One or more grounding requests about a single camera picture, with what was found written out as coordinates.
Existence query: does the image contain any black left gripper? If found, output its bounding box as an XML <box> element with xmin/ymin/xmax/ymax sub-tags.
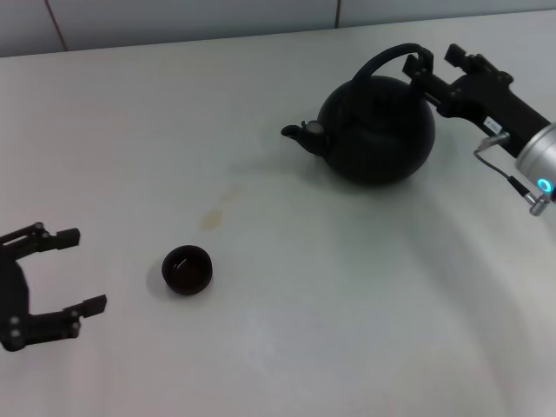
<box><xmin>0</xmin><ymin>222</ymin><xmax>108</xmax><ymax>353</ymax></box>

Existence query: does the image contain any right gripper connector cable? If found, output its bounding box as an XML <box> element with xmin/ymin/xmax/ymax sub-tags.
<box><xmin>473</xmin><ymin>132</ymin><xmax>549</xmax><ymax>217</ymax></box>

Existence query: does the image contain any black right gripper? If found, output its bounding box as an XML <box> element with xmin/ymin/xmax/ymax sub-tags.
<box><xmin>401</xmin><ymin>43</ymin><xmax>553</xmax><ymax>158</ymax></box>

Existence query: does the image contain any small black teacup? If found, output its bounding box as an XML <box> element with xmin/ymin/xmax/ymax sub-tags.
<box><xmin>161</xmin><ymin>244</ymin><xmax>215</xmax><ymax>297</ymax></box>

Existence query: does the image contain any black round teapot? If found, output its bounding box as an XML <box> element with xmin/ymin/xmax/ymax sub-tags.
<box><xmin>281</xmin><ymin>42</ymin><xmax>437</xmax><ymax>188</ymax></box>

